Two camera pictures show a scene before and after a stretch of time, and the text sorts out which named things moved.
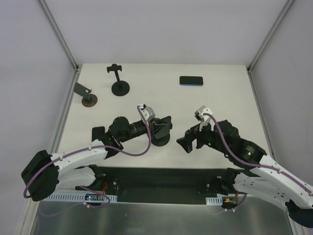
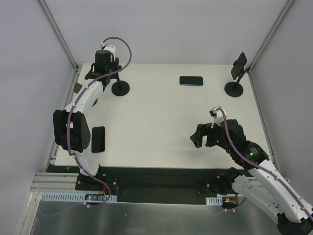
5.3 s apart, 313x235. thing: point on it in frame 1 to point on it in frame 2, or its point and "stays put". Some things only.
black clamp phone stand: (121, 87) stays put
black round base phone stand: (161, 141) to (235, 89)
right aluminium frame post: (271, 32) stays put
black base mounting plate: (164, 184) stays put
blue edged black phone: (192, 81) stays put
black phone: (161, 127) to (238, 65)
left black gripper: (154, 127) to (91, 74)
